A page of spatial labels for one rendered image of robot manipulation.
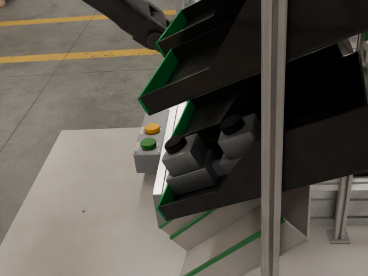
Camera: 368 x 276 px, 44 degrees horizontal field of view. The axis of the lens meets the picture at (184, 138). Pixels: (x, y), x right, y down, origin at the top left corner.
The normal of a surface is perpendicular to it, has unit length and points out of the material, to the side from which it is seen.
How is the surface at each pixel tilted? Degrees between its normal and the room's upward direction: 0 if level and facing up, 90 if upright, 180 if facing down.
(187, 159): 90
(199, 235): 90
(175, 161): 90
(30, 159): 0
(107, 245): 0
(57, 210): 0
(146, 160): 90
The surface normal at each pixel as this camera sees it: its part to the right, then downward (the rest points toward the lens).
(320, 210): -0.08, 0.57
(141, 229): -0.09, -0.82
